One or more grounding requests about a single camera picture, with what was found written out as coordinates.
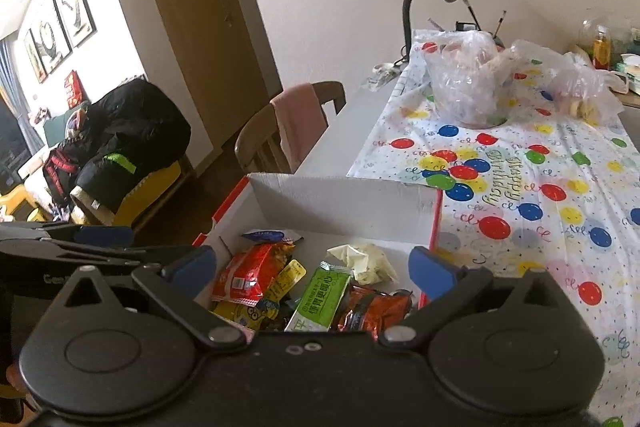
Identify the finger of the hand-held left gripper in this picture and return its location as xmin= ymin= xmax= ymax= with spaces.
xmin=0 ymin=237 xmax=201 ymax=269
xmin=0 ymin=222 xmax=136 ymax=249

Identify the wooden chair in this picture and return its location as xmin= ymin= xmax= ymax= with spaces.
xmin=235 ymin=81 xmax=347 ymax=175

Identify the red bag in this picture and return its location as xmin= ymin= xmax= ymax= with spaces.
xmin=64 ymin=70 xmax=83 ymax=108

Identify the yellow chair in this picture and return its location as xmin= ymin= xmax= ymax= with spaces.
xmin=70 ymin=159 xmax=182 ymax=228

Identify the balloon print tablecloth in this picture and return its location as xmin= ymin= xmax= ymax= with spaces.
xmin=345 ymin=29 xmax=640 ymax=427

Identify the pink cloth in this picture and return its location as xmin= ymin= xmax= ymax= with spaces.
xmin=270 ymin=83 xmax=328 ymax=172

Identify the brown wooden door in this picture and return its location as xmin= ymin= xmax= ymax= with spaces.
xmin=131 ymin=0 xmax=283 ymax=168

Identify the black framed picture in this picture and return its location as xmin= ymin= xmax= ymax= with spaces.
xmin=22 ymin=29 xmax=48 ymax=84
xmin=31 ymin=0 xmax=73 ymax=75
xmin=52 ymin=0 xmax=96 ymax=48

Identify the yellow snack packet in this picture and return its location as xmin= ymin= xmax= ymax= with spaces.
xmin=210 ymin=259 xmax=307 ymax=333

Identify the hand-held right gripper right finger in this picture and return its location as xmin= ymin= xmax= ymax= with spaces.
xmin=379 ymin=247 xmax=576 ymax=350

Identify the white and blue packet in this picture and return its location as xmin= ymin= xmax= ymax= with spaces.
xmin=241 ymin=229 xmax=304 ymax=245

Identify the red-brown snack packet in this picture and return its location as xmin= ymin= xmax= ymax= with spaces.
xmin=332 ymin=284 xmax=413 ymax=333

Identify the black jacket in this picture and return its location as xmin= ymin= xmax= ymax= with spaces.
xmin=75 ymin=79 xmax=192 ymax=212

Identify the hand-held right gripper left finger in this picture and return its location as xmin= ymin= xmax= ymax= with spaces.
xmin=50 ymin=244 xmax=248 ymax=350

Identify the pale yellow packet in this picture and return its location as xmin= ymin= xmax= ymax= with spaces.
xmin=326 ymin=243 xmax=399 ymax=285

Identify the large clear plastic bag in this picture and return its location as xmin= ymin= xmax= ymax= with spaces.
xmin=422 ymin=31 xmax=521 ymax=130

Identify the red snack packet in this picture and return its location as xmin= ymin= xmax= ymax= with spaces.
xmin=212 ymin=242 xmax=297 ymax=304

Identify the tissue box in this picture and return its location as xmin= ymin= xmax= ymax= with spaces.
xmin=612 ymin=54 xmax=640 ymax=95

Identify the orange bottle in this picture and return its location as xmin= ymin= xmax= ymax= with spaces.
xmin=592 ymin=26 xmax=612 ymax=68

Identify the clear plastic bag with cookies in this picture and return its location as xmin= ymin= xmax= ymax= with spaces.
xmin=510 ymin=39 xmax=626 ymax=125

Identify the green snack packet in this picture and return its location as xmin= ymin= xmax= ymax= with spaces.
xmin=284 ymin=261 xmax=351 ymax=333

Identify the black and red backpack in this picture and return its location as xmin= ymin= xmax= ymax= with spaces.
xmin=42 ymin=104 xmax=96 ymax=208

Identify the red and white cardboard box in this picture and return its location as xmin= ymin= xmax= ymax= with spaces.
xmin=192 ymin=172 xmax=445 ymax=333

